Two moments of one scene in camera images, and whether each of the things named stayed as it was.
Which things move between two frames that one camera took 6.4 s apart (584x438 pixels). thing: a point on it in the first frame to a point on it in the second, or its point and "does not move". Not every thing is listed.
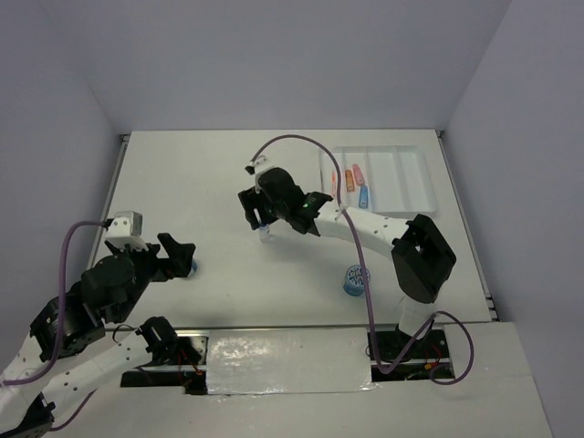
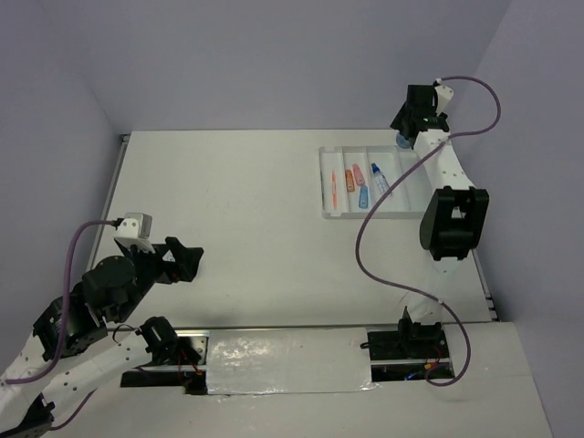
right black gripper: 251,200 to 399,119
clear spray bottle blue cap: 265,234 to 380,179
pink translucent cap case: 359,178 does not move
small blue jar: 354,281 to 401,141
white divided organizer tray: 380,179 does not move
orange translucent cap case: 349,180 does not move
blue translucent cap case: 363,202 does not move
